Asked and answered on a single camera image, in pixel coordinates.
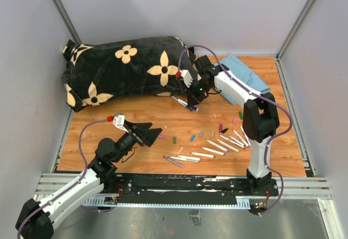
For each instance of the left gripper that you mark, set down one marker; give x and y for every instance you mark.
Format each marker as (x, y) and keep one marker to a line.
(145, 137)

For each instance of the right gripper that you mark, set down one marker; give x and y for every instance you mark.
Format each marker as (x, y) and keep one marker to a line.
(192, 98)

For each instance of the clear cap grey pen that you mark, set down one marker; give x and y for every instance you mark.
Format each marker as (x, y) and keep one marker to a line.
(173, 161)

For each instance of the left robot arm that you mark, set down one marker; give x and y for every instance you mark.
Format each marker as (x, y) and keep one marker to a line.
(39, 219)

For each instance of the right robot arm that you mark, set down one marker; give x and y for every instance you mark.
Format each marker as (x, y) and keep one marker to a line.
(260, 116)

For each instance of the light blue folded cloth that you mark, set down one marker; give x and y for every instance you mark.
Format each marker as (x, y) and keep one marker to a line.
(245, 74)

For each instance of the black floral pillow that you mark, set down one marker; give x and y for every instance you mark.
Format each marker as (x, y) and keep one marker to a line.
(96, 74)

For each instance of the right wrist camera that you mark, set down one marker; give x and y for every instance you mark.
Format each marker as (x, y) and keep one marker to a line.
(188, 77)

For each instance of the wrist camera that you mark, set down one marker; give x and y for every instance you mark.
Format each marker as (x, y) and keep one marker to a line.
(188, 77)
(119, 120)

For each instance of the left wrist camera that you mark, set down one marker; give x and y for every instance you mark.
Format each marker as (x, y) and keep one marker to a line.
(119, 120)

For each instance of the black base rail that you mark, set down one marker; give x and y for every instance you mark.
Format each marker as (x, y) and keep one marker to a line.
(172, 190)

